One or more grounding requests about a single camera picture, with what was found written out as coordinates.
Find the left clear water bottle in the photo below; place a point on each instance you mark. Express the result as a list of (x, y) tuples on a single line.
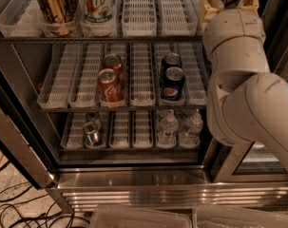
[(168, 131)]

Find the clear water bottle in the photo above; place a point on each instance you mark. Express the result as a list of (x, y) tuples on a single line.
[(190, 136), (168, 131)]

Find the left clear plastic bin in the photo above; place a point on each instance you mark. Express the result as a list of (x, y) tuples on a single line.
[(118, 216)]

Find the front silver blue can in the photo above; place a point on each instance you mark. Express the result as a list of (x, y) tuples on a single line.
[(93, 137)]

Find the steel fridge cabinet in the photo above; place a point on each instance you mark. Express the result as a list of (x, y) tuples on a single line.
[(241, 91)]

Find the clear plastic bin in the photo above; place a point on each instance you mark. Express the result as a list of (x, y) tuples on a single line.
[(118, 216), (216, 216)]

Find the rear silver blue can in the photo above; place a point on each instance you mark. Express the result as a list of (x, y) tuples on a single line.
[(95, 118)]

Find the front blue pepsi can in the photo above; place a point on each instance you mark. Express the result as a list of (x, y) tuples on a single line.
[(173, 81)]

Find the right clear water bottle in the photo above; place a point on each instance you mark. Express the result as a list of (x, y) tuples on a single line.
[(190, 136)]

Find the silver blue can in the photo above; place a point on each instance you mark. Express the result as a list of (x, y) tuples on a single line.
[(93, 137), (95, 118)]

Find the rear blue pepsi can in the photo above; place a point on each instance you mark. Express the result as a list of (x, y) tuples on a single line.
[(170, 59)]

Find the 7up bottle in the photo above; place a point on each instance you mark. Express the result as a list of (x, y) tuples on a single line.
[(98, 17)]

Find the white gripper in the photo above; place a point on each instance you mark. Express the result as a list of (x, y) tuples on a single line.
[(233, 22)]

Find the left fridge door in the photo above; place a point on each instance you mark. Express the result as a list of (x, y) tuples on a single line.
[(15, 147)]

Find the red cola can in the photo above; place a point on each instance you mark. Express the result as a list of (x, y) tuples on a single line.
[(110, 86), (115, 62)]

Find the gold drink can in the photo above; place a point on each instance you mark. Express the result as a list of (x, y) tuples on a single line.
[(57, 13)]

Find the right clear plastic bin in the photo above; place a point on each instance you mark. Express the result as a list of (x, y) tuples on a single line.
[(216, 216)]

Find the rear red cola can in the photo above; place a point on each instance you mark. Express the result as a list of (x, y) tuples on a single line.
[(115, 62)]

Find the front red cola can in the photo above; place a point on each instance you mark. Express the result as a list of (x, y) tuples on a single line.
[(110, 86)]

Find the blue pepsi can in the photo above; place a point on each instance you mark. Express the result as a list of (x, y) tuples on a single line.
[(173, 81), (170, 59)]

